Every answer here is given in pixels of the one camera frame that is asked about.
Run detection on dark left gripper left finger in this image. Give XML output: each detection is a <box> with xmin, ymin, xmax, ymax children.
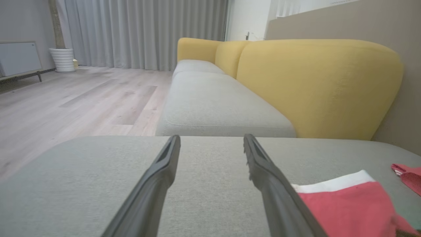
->
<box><xmin>100</xmin><ymin>135</ymin><xmax>181</xmax><ymax>237</ymax></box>

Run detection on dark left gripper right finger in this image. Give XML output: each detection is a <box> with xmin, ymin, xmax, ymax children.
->
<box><xmin>243</xmin><ymin>133</ymin><xmax>328</xmax><ymax>237</ymax></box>

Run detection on red shorts with white stripe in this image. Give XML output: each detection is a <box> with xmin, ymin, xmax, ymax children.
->
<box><xmin>291</xmin><ymin>170</ymin><xmax>421</xmax><ymax>237</ymax></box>

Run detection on red jersey with black print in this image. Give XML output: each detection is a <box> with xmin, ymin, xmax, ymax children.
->
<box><xmin>391</xmin><ymin>164</ymin><xmax>421</xmax><ymax>197</ymax></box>

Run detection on large grey sofa ottoman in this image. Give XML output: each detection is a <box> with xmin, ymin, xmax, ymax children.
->
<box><xmin>0</xmin><ymin>136</ymin><xmax>421</xmax><ymax>237</ymax></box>

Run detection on grey sofa seat cushion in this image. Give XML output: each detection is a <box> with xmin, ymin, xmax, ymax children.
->
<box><xmin>173</xmin><ymin>59</ymin><xmax>226</xmax><ymax>78</ymax></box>
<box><xmin>155</xmin><ymin>71</ymin><xmax>296</xmax><ymax>138</ymax></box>

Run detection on yellow sofa backrest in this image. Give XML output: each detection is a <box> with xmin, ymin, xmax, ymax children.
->
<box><xmin>215</xmin><ymin>40</ymin><xmax>250</xmax><ymax>79</ymax></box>
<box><xmin>236</xmin><ymin>39</ymin><xmax>404</xmax><ymax>141</ymax></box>

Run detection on yellow sofa armrest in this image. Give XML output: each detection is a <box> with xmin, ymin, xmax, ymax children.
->
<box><xmin>177</xmin><ymin>37</ymin><xmax>222</xmax><ymax>64</ymax></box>

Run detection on white ribbed planter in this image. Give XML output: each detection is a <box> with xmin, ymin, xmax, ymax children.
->
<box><xmin>49</xmin><ymin>48</ymin><xmax>76</xmax><ymax>73</ymax></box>

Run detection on grey pleated curtain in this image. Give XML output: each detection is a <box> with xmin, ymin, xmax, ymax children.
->
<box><xmin>56</xmin><ymin>0</ymin><xmax>229</xmax><ymax>71</ymax></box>

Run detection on white low TV cabinet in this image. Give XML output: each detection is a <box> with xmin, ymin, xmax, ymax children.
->
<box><xmin>0</xmin><ymin>41</ymin><xmax>43</xmax><ymax>83</ymax></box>

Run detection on brown plant trunk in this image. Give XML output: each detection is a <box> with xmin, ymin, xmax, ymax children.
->
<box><xmin>49</xmin><ymin>0</ymin><xmax>66</xmax><ymax>50</ymax></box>

